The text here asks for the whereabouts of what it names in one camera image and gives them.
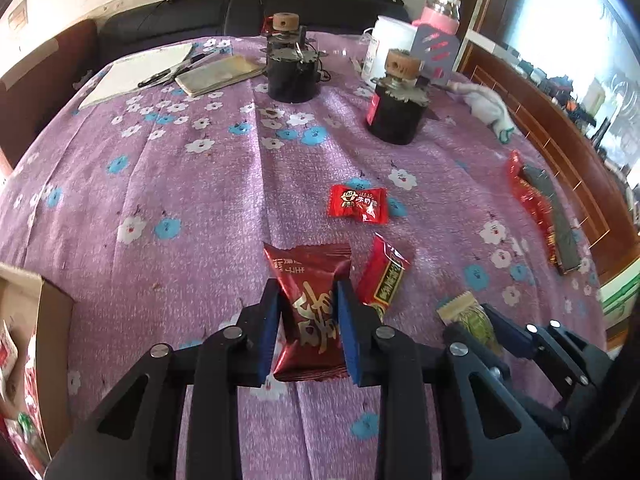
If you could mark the large dark red snack packet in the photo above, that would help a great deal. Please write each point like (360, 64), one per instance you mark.
(312, 310)

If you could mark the red plastic bag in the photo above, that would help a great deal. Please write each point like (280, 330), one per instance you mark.
(525, 195)

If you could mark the green white snack packet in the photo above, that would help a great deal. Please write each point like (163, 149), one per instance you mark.
(467, 315)

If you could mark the small red candy packet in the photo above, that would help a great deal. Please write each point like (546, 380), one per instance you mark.
(357, 202)

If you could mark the black pen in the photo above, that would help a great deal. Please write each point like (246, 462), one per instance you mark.
(165, 76)

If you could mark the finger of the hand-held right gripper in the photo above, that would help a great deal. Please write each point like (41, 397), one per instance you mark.
(510, 332)
(492, 360)

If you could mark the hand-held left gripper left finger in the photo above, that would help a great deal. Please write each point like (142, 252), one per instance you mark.
(267, 330)

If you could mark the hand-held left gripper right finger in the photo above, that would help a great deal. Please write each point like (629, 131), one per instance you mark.
(350, 330)

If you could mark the cardboard box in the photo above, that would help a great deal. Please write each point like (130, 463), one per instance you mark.
(50, 320)

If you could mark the black jar with wooden knob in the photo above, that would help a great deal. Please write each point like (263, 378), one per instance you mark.
(395, 120)
(292, 80)

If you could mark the red snack packet yellow label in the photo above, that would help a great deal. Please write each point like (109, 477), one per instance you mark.
(382, 272)

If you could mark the white red long snack packet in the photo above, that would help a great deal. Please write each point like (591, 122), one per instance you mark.
(6, 357)

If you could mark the black leather sofa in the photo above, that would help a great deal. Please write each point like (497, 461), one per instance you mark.
(165, 25)

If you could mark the white cloth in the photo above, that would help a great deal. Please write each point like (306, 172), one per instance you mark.
(487, 105)

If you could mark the pink thermos bottle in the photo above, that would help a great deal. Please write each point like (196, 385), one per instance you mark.
(440, 16)

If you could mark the white cup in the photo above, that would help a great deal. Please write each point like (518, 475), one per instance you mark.
(390, 40)

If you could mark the red packet with black strip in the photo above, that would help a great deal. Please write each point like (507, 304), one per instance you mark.
(555, 220)

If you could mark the pink floral snack packet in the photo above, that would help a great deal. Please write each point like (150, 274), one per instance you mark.
(31, 377)

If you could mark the white notebook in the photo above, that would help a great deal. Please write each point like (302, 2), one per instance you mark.
(130, 75)

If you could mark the green white carton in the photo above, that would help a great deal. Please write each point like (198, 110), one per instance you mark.
(620, 305)

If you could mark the purple floral tablecloth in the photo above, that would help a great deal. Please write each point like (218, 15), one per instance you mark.
(200, 200)

